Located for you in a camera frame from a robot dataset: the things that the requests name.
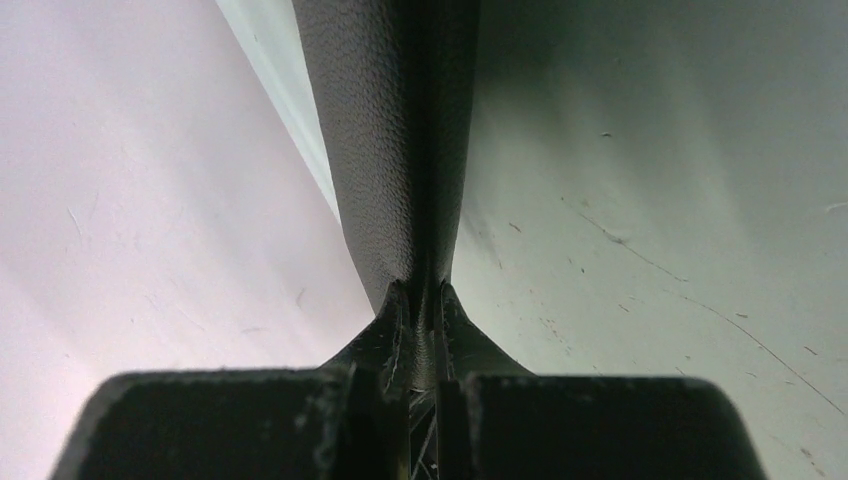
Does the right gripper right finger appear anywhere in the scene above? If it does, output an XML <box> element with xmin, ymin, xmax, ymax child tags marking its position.
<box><xmin>433</xmin><ymin>284</ymin><xmax>765</xmax><ymax>479</ymax></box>

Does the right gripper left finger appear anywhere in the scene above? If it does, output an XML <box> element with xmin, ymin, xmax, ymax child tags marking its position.
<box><xmin>52</xmin><ymin>282</ymin><xmax>411</xmax><ymax>479</ymax></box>

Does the black zippered tool case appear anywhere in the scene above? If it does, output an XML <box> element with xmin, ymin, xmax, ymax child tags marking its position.
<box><xmin>293</xmin><ymin>1</ymin><xmax>481</xmax><ymax>390</ymax></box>

